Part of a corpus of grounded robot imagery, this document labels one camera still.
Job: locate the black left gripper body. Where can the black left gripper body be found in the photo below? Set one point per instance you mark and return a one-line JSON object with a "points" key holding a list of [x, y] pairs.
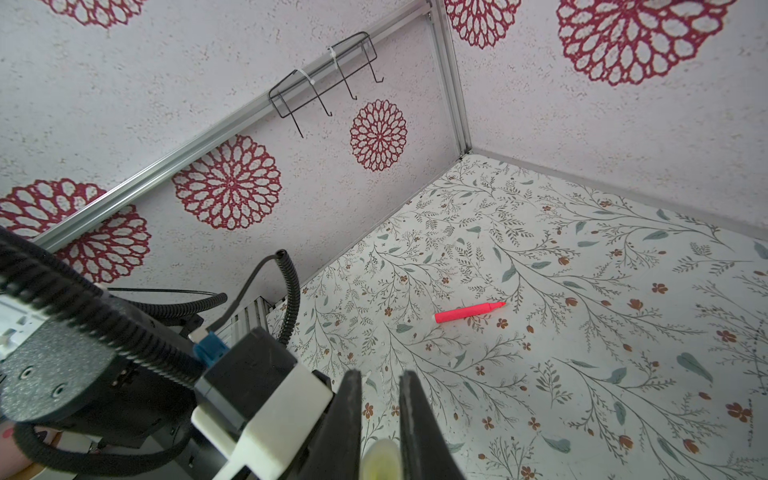
{"points": [[62, 378]]}

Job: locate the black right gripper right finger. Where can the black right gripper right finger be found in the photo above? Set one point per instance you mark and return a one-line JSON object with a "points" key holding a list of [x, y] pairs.
{"points": [[424, 451]]}

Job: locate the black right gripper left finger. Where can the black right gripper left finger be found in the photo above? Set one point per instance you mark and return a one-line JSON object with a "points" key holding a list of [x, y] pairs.
{"points": [[335, 452]]}

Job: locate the translucent white pen cap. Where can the translucent white pen cap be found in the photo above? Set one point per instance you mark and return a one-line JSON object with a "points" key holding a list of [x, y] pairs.
{"points": [[382, 461]]}

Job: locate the pink highlighter pen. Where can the pink highlighter pen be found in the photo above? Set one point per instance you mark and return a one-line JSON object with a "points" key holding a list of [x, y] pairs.
{"points": [[467, 312]]}

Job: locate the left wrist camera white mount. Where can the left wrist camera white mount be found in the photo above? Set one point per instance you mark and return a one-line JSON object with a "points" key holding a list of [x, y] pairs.
{"points": [[256, 404]]}

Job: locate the black wire wall rack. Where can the black wire wall rack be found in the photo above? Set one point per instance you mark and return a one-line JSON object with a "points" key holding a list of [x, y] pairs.
{"points": [[302, 87]]}

